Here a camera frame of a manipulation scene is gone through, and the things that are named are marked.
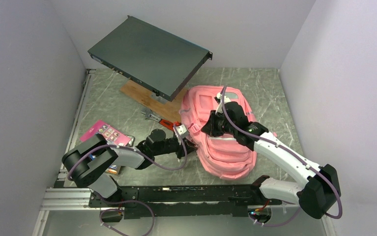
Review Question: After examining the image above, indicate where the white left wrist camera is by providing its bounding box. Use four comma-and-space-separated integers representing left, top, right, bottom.
173, 124, 189, 139

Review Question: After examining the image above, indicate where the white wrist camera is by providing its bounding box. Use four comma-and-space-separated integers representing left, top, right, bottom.
214, 91, 239, 103
173, 124, 189, 139

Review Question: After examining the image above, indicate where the aluminium frame rail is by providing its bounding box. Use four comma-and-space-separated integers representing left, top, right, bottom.
32, 69, 96, 236

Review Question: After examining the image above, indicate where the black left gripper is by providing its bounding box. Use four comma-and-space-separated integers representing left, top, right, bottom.
153, 137, 198, 159

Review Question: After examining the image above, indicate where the pink student backpack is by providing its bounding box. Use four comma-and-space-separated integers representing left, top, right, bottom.
179, 86, 257, 180

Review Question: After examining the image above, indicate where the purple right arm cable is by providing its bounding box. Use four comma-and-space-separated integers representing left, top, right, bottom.
220, 86, 343, 228

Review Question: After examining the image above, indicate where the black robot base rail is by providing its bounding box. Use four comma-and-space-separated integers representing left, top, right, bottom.
88, 184, 281, 219

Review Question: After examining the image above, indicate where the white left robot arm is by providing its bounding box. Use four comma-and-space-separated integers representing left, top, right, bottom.
61, 129, 197, 207

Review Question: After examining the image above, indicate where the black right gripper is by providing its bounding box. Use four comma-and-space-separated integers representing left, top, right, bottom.
202, 110, 236, 137

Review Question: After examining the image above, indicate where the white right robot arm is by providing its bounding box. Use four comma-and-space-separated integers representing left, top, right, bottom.
201, 102, 343, 219

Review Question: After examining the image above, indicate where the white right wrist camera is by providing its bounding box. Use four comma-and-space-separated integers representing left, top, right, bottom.
214, 91, 239, 103

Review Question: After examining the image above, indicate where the orange handled adjustable wrench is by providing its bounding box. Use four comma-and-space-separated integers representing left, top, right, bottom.
141, 107, 182, 131

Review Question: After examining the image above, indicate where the brown wooden board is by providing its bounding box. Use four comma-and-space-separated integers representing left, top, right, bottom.
120, 80, 188, 121

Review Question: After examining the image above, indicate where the dark metal rack unit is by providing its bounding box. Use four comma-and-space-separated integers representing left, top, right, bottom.
88, 16, 213, 101

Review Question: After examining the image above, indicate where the pink sticker book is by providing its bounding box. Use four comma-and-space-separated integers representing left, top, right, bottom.
80, 120, 134, 147

